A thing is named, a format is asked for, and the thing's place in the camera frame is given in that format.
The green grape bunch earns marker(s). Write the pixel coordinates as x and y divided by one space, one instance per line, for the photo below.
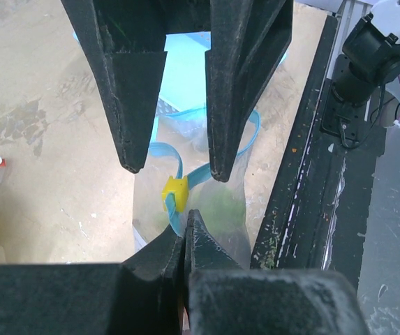
223 212

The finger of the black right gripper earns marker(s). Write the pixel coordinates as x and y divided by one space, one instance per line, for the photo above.
123 42
249 39

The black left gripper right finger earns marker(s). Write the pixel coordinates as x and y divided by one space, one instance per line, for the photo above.
223 298

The clear blue-zipper bag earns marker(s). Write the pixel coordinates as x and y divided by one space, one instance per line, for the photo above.
177 169

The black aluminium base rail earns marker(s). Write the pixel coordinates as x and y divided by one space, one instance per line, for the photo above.
318 215

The light blue plastic basket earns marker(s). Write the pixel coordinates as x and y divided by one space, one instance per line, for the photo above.
182 71

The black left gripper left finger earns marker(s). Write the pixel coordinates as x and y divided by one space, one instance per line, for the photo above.
138 296

